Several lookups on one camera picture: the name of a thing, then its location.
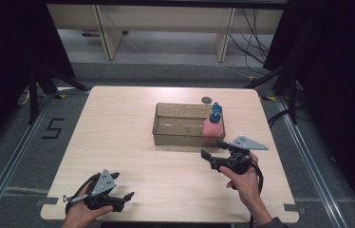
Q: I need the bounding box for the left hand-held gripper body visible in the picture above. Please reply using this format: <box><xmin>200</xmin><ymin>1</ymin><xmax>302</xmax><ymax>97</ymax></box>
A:
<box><xmin>63</xmin><ymin>168</ymin><xmax>126</xmax><ymax>213</ymax></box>

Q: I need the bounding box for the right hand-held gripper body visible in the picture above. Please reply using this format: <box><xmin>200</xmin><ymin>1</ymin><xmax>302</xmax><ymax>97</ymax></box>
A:
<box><xmin>209</xmin><ymin>135</ymin><xmax>270</xmax><ymax>176</ymax></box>

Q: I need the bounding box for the pink bottle with blue cap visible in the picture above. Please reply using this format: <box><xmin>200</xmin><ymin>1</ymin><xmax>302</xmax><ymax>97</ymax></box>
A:
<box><xmin>201</xmin><ymin>112</ymin><xmax>225</xmax><ymax>138</ymax></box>

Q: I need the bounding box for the clear brown plastic bin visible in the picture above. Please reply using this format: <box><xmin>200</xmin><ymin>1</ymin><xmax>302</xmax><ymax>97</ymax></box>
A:
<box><xmin>152</xmin><ymin>102</ymin><xmax>227</xmax><ymax>148</ymax></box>

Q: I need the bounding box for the person's left hand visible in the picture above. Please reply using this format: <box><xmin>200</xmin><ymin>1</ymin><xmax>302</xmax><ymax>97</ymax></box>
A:
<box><xmin>61</xmin><ymin>181</ymin><xmax>114</xmax><ymax>228</ymax></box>

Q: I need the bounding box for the person's right hand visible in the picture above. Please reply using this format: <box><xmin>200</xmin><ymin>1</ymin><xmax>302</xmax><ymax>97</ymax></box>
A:
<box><xmin>218</xmin><ymin>151</ymin><xmax>263</xmax><ymax>207</ymax></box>

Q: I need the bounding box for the black metal stand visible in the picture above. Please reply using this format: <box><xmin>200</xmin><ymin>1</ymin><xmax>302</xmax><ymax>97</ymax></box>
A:
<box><xmin>245</xmin><ymin>61</ymin><xmax>299</xmax><ymax>125</ymax></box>
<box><xmin>28</xmin><ymin>61</ymin><xmax>90</xmax><ymax>125</ymax></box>

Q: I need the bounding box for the grey tape piece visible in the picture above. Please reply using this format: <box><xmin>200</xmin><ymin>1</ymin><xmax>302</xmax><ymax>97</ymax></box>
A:
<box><xmin>283</xmin><ymin>203</ymin><xmax>307</xmax><ymax>217</ymax></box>

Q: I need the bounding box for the black curtain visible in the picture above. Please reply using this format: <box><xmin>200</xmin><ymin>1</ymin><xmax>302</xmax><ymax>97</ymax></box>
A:
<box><xmin>0</xmin><ymin>0</ymin><xmax>77</xmax><ymax>160</ymax></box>
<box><xmin>262</xmin><ymin>0</ymin><xmax>355</xmax><ymax>219</ymax></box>

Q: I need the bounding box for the white desk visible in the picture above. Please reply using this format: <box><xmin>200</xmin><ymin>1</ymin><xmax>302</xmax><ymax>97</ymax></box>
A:
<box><xmin>46</xmin><ymin>3</ymin><xmax>285</xmax><ymax>63</ymax></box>

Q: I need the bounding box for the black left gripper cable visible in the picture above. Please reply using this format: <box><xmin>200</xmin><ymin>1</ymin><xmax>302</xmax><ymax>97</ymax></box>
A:
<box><xmin>65</xmin><ymin>173</ymin><xmax>102</xmax><ymax>214</ymax></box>

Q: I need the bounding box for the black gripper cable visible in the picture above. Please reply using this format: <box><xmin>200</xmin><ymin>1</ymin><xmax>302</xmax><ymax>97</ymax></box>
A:
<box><xmin>249</xmin><ymin>160</ymin><xmax>265</xmax><ymax>228</ymax></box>
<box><xmin>65</xmin><ymin>173</ymin><xmax>102</xmax><ymax>214</ymax></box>

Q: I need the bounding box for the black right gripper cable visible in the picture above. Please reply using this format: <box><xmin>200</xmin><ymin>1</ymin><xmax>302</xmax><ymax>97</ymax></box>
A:
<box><xmin>249</xmin><ymin>160</ymin><xmax>265</xmax><ymax>228</ymax></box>

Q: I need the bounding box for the metal floor rail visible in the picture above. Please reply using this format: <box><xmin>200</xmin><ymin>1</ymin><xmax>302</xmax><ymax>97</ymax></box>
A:
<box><xmin>0</xmin><ymin>94</ymin><xmax>55</xmax><ymax>228</ymax></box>
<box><xmin>274</xmin><ymin>95</ymin><xmax>346</xmax><ymax>228</ymax></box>

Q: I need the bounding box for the white floor cable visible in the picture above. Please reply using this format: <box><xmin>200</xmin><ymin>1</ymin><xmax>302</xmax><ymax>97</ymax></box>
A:
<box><xmin>215</xmin><ymin>64</ymin><xmax>253</xmax><ymax>81</ymax></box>

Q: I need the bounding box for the bundle of black cables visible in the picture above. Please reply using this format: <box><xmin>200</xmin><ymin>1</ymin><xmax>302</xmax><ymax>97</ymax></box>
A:
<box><xmin>228</xmin><ymin>8</ymin><xmax>271</xmax><ymax>68</ymax></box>

